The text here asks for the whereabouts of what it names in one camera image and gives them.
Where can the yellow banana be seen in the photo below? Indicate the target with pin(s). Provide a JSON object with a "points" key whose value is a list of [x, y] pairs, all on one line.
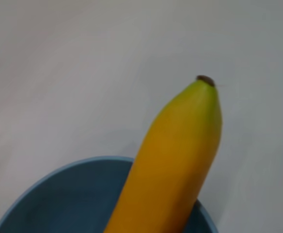
{"points": [[175, 157]]}

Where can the blue bowl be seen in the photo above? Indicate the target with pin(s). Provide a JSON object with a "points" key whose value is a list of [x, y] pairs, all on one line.
{"points": [[66, 199]]}

